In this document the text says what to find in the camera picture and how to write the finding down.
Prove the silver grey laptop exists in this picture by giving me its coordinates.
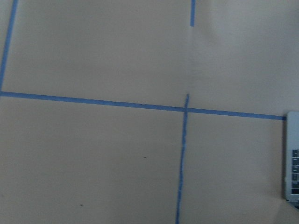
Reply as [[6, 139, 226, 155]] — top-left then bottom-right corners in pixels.
[[285, 112, 299, 202]]

